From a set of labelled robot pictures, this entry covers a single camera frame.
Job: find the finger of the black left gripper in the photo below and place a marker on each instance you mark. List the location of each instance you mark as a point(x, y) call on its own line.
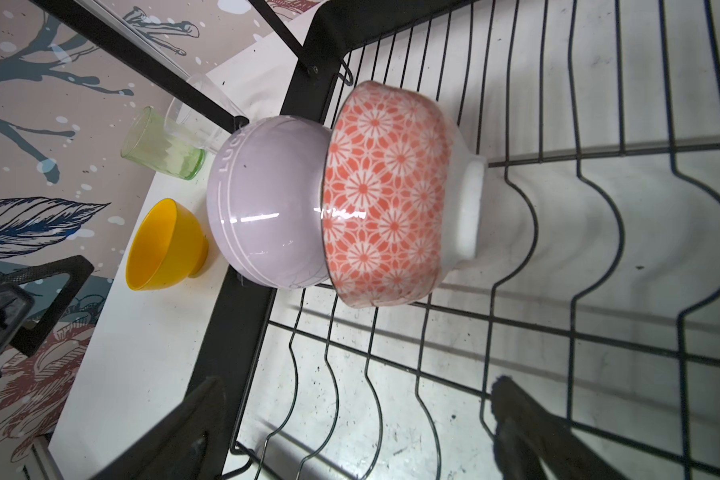
point(54, 286)

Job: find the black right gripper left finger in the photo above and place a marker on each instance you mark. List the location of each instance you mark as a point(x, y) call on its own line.
point(189, 443)

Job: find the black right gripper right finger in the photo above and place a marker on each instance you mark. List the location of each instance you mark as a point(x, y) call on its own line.
point(529, 441)

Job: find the yellow bowl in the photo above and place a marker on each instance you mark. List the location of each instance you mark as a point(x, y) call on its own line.
point(169, 247)

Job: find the green glass cup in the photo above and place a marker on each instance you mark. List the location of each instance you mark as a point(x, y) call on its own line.
point(149, 144)

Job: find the pink patterned bowl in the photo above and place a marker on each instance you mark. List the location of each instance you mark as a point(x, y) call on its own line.
point(401, 197)

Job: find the lilac ceramic bowl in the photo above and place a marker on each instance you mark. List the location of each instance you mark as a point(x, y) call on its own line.
point(263, 201)

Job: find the black two-tier dish rack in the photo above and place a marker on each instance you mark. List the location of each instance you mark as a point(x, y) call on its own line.
point(596, 289)

